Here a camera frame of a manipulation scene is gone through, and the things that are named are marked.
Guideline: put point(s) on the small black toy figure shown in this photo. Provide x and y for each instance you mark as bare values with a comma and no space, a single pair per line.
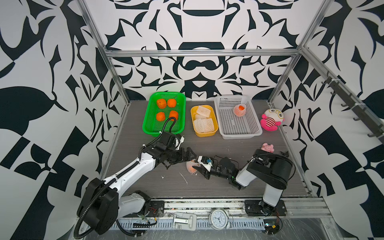
286,154

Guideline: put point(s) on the small pink plush toy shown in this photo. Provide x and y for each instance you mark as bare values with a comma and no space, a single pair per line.
268,148

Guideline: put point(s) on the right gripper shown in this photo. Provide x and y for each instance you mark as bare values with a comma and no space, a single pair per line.
199,170

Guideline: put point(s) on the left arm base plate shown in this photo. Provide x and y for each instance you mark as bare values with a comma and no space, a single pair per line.
153,209

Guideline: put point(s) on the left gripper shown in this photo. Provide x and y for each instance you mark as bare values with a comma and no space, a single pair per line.
182,158

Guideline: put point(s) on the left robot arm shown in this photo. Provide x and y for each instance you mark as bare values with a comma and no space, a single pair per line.
103,203

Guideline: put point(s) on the yellow plastic tray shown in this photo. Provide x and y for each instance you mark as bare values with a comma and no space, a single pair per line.
195,116

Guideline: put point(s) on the white foam net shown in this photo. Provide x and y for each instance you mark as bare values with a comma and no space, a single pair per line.
203,111
204,125

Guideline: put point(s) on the orange toy fruit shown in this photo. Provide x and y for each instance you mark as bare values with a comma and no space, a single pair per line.
161,103

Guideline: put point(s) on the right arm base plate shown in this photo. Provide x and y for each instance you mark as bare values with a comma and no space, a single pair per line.
258,208

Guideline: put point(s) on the white analog clock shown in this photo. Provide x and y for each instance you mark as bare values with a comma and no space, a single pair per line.
219,219

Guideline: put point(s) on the white perforated plastic basket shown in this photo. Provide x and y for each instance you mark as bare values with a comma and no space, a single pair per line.
232,126

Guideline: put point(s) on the black hook rail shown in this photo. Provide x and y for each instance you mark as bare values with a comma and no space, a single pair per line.
361,110

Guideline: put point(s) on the small green circuit board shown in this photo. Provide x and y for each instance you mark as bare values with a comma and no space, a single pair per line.
272,227

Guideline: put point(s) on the pink white plush toy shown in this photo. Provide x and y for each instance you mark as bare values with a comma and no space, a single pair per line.
271,119

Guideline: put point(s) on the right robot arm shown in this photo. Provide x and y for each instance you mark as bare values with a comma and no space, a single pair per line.
273,169

